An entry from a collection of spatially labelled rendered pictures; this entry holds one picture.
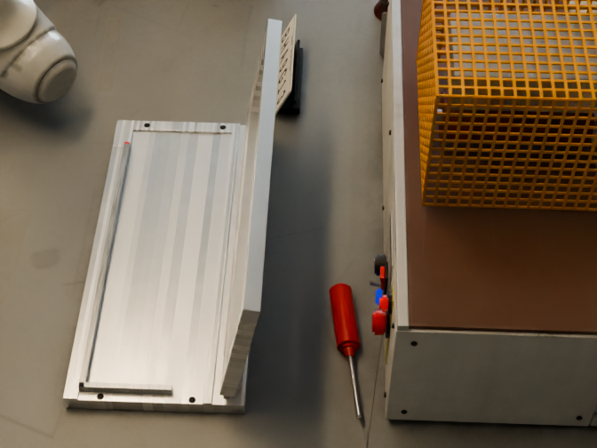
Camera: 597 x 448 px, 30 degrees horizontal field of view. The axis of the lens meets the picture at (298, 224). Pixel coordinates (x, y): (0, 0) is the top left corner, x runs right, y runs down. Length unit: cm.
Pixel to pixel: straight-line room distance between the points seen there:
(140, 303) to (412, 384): 36
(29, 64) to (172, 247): 31
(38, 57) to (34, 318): 35
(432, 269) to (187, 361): 32
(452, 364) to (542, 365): 9
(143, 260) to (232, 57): 41
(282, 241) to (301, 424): 27
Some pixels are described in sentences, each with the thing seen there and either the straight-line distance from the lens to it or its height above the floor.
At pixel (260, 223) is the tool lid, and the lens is 119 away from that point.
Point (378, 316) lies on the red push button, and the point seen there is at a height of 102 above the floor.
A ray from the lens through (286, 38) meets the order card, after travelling 165.
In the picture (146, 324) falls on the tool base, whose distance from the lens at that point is 135.
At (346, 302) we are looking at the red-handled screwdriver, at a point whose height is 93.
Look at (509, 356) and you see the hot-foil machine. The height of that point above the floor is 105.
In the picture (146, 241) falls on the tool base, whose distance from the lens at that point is 143.
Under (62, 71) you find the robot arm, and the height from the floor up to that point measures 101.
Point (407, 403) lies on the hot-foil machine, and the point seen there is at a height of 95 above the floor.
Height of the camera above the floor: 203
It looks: 51 degrees down
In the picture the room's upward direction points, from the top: straight up
